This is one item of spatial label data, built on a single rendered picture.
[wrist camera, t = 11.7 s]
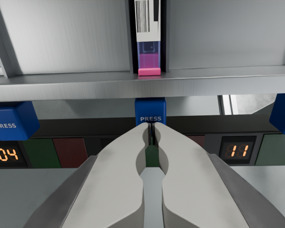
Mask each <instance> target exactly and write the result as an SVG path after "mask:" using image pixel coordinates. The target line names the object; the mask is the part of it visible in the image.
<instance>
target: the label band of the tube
mask: <svg viewBox="0 0 285 228"><path fill-rule="evenodd" d="M134 2H135V18H136V35H137V42H148V41H160V40H161V0H134Z"/></svg>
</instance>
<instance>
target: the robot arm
mask: <svg viewBox="0 0 285 228"><path fill-rule="evenodd" d="M151 135H152V141H153V145H155V146H156V147H157V148H158V150H159V167H160V169H161V170H162V171H163V172H164V174H165V177H164V179H163V180H162V216H163V225H164V228H285V217H284V216H283V214H282V213H281V212H280V211H279V210H278V209H277V208H276V207H275V206H274V205H273V204H272V203H271V202H270V201H269V200H268V199H267V198H266V197H265V196H263V195H262V194H261V193H260V192H259V191H258V190H257V189H255V188H254V187H253V186H252V185H251V184H249V183H248V182H247V181H246V180H245V179H244V178H242V177H241V176H240V175H239V174H238V173H237V172H236V171H235V170H234V169H232V168H231V167H230V166H229V165H228V164H226V163H225V162H224V161H223V160H222V159H221V158H219V157H218V156H217V155H216V154H209V153H208V152H206V151H205V150H204V149H203V148H202V147H201V146H200V145H198V144H197V143H196V142H194V141H193V140H191V139H189V138H188V137H186V136H185V135H183V134H181V133H179V132H177V131H175V130H173V129H171V128H170V127H168V126H166V125H164V124H162V123H160V122H154V123H148V122H144V123H142V124H140V125H138V126H136V127H135V128H133V129H131V130H130V131H128V132H126V133H125V134H123V135H121V136H120V137H118V138H117V139H115V140H114V141H112V142H111V143H110V144H108V145H107V146H106V147H105V148H104V149H103V150H102V151H101V152H100V153H99V154H98V155H97V156H90V157H89V158H88V159H87V160H86V161H85V162H84V163H83V164H81V165H80V166H79V167H78V168H77V169H76V170H75V171H74V172H73V173H72V174H71V175H70V176H69V177H68V178H67V179H66V180H65V181H64V182H63V183H61V184H60V185H59V186H58V187H57V188H56V189H55V190H54V191H53V192H52V193H51V194H50V195H49V196H48V197H47V198H46V199H45V200H44V201H43V202H42V203H41V204H40V206H39V207H38V208H37V209H36V210H35V211H34V213H33V214H32V215H31V216H30V218H29V219H28V220H27V222H26V223H25V224H24V226H23V227H22V228H143V226H144V211H145V204H144V189H143V180H142V179H141V177H140V175H141V173H142V171H143V170H144V169H145V167H146V156H145V150H146V149H147V147H148V146H149V145H151Z"/></svg>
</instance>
